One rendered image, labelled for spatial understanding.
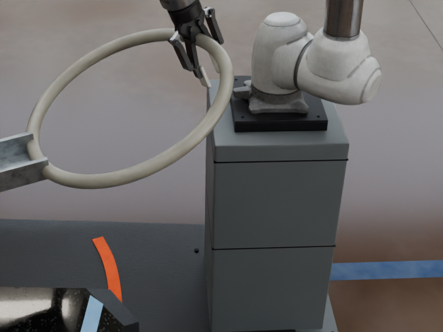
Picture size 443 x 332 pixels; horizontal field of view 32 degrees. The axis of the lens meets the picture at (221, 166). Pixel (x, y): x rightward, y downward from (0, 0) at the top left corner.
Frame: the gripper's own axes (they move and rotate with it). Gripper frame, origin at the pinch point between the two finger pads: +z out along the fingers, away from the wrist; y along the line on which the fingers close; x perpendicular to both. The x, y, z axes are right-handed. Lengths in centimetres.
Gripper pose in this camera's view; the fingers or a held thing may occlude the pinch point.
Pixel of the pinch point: (209, 69)
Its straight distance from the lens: 186.1
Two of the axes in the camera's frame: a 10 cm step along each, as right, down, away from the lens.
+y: -6.8, 6.5, -3.3
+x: 6.7, 3.7, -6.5
